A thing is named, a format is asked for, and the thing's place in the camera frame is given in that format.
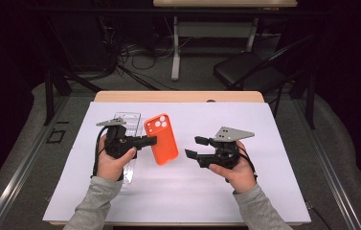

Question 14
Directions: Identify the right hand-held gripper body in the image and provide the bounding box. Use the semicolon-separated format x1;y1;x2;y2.
196;126;256;171

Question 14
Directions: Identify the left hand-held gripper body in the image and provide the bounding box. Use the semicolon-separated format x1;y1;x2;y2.
96;117;141;160

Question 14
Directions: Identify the orange phone case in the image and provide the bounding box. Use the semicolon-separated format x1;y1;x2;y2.
143;112;180;167

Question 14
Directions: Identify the clear plastic box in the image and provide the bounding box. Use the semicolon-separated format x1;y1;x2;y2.
112;111;144;193

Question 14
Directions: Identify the person's left hand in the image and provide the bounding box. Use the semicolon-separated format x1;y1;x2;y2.
95;133;138;182

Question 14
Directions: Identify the person's right hand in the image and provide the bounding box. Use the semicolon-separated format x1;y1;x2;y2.
209;140;259;195

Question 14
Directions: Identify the white board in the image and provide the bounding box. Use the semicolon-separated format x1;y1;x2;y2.
42;101;312;224

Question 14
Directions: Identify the wooden table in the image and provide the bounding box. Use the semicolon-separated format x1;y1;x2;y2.
49;90;311;228

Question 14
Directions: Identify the black tape square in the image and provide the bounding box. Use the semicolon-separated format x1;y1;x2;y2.
46;128;67;145

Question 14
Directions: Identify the black folding chair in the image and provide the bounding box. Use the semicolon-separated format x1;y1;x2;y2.
213;33;316;97

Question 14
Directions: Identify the black metal stand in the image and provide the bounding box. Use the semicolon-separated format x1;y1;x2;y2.
43;68;102;127
306;71;316;130

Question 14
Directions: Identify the white-legged desk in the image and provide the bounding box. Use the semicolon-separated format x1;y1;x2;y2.
152;0;299;81

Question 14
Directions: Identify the black equipment cabinet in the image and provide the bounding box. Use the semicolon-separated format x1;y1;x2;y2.
52;13;114;73

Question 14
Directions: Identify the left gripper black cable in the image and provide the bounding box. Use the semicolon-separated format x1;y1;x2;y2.
90;125;110;179

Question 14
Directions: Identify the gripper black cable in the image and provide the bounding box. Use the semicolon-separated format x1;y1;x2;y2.
225;145;333;230
90;125;110;179

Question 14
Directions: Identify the tangle of floor cables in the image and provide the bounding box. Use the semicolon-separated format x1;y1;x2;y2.
101;15;195;92

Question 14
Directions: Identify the aluminium floor rail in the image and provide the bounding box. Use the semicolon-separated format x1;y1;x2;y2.
0;95;71;230
292;99;361;230

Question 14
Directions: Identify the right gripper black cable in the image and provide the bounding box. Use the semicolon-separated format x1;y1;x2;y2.
225;145;333;230

